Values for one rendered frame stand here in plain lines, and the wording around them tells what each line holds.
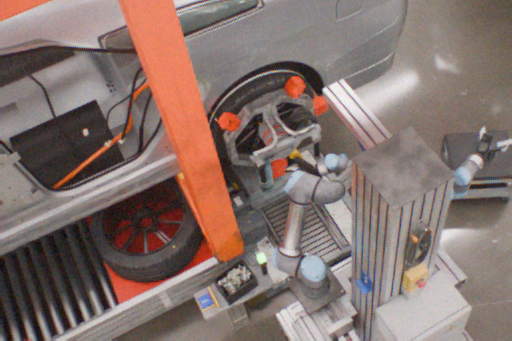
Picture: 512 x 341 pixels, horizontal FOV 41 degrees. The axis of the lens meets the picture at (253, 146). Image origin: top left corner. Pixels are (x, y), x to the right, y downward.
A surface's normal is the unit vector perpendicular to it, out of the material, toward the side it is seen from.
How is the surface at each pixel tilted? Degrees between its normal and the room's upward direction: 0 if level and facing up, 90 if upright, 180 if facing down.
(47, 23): 34
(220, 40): 81
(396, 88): 0
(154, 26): 90
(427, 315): 0
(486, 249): 0
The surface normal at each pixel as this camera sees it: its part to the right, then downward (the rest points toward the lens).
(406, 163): -0.11, -0.56
